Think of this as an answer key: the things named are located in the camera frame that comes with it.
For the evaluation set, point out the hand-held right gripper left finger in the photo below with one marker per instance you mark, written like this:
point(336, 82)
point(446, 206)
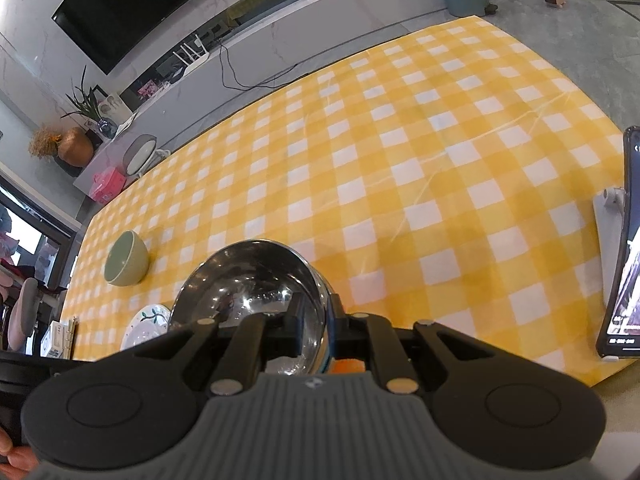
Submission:
point(295, 330)

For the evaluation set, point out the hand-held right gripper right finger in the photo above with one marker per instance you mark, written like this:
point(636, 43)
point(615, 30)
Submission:
point(336, 330)

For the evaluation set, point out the orange steel bowl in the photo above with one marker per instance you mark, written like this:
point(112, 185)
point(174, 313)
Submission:
point(350, 366)

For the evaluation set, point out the blue steel bowl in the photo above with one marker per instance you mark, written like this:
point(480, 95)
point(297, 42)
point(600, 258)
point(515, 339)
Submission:
point(250, 280)

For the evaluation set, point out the white fruit-printed plate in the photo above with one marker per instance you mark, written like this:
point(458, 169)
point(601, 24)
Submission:
point(145, 327)

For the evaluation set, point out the person's left hand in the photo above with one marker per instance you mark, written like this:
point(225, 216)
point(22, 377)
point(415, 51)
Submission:
point(15, 460)

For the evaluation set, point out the green ceramic bowl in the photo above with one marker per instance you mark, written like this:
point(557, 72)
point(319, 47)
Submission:
point(125, 260)

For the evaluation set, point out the dark framed glass door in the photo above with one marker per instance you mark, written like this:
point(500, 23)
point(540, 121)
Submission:
point(30, 220)

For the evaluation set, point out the yellow checked tablecloth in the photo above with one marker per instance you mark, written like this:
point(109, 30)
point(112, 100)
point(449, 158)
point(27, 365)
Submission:
point(425, 160)

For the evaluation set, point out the pink tissue box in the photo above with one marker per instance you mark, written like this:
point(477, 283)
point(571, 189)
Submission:
point(107, 185)

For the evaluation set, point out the grey round device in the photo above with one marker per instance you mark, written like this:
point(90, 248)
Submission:
point(137, 155)

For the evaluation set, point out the brown vase with dried flowers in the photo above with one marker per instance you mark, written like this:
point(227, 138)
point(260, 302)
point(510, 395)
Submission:
point(75, 147)

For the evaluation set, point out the aloe plant in patterned vase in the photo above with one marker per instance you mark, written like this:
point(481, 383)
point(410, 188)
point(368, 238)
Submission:
point(90, 105)

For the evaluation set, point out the white cartoon card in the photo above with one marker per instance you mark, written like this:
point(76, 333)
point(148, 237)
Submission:
point(111, 106)

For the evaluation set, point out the white router with antennas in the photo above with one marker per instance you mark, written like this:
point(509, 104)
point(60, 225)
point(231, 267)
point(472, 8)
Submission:
point(192, 57)

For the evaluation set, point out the black smartphone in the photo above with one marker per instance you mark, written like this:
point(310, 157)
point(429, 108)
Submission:
point(625, 285)

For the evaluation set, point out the white television cabinet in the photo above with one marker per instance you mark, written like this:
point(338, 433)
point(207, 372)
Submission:
point(300, 35)

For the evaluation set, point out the pink picture frame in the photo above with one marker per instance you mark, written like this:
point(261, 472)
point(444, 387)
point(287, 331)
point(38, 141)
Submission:
point(148, 89)

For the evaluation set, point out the black wall television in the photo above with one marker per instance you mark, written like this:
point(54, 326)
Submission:
point(150, 5)

